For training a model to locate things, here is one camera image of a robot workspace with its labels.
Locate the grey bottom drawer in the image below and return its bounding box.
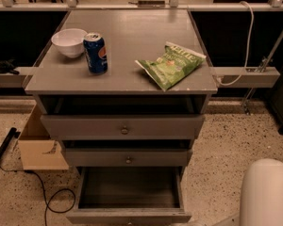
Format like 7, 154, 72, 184
66, 167, 191, 226

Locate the cardboard box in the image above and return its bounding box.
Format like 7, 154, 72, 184
18, 105, 69, 170

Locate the grey drawer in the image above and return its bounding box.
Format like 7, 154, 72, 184
66, 167, 191, 226
41, 115, 204, 140
62, 149, 192, 167

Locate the grey top drawer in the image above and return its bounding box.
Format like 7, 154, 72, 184
41, 115, 204, 140

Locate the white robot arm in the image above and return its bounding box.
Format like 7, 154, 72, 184
213, 158, 283, 226

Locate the white hanging cable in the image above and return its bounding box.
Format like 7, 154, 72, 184
215, 0, 256, 87

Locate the green chip bag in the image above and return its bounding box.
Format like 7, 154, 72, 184
136, 41, 206, 91

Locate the grey wooden drawer cabinet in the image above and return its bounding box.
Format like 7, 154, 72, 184
20, 9, 217, 170

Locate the grey middle drawer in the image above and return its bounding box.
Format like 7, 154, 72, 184
62, 149, 192, 167

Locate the black bar on floor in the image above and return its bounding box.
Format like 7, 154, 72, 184
0, 127, 18, 159

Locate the white ceramic bowl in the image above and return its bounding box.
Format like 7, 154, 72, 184
51, 28, 87, 58

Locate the black object on rail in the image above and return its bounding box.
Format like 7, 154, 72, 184
0, 59, 19, 75

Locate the blue pepsi soda can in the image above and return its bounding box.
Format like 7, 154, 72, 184
83, 32, 108, 74

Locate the black floor cable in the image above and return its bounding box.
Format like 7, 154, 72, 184
0, 163, 77, 226

